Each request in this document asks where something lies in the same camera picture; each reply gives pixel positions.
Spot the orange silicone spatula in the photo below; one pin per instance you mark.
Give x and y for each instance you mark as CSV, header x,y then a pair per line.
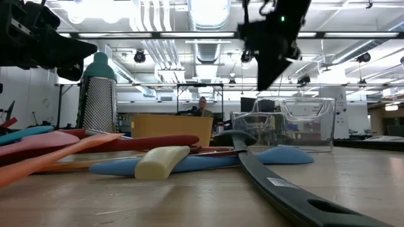
x,y
47,159

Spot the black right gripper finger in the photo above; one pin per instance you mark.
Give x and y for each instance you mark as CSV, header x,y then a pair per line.
x,y
269,71

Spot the red whisk with steel shaft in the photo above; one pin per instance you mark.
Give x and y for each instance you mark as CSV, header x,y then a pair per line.
x,y
104,133

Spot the black background workstation frame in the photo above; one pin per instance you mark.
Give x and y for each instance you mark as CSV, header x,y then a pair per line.
x,y
200,85

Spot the black background monitor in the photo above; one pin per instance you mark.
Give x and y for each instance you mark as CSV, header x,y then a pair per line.
x,y
247,104

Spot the black background robot arm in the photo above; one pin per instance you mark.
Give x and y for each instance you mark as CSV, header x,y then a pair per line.
x,y
189,111

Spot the black background fan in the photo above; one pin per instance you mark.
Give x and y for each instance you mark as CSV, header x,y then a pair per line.
x,y
10,112

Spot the silver ventilation duct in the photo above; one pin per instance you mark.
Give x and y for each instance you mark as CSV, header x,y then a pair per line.
x,y
208,15

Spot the black plastic spoon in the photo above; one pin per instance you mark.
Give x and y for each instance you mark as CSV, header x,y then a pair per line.
x,y
284,192

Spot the white pillar with signs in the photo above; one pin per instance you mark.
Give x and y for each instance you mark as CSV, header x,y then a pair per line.
x,y
342,123

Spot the red background bar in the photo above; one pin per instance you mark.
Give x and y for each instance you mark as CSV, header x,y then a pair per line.
x,y
9,122

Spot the black background table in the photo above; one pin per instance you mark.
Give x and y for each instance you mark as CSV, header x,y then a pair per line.
x,y
372,145

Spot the black aluminium rig frame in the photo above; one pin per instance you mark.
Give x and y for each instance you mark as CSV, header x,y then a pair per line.
x,y
155,35

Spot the blue silicone spoon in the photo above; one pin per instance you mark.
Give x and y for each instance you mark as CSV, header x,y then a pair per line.
x,y
284,156

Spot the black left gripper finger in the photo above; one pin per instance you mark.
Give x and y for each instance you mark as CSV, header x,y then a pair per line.
x,y
71,72
69,48

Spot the pink silicone spatula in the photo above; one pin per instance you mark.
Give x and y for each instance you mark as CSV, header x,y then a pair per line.
x,y
41,142

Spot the teal silicone spatula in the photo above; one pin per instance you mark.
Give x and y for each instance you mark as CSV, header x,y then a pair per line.
x,y
22,134

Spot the yellow plastic bin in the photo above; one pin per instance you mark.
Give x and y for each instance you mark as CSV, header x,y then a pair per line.
x,y
170,129

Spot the black ceiling spotlight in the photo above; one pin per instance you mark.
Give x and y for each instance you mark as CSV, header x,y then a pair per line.
x,y
364,57
303,80
245,57
139,57

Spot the black background stand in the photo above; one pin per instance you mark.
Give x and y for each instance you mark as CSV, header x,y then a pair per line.
x,y
59,107

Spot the lit wall lamp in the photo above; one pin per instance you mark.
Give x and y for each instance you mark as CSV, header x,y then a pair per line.
x,y
391,107

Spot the clear plastic bin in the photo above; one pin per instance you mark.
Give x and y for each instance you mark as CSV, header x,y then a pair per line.
x,y
315,132

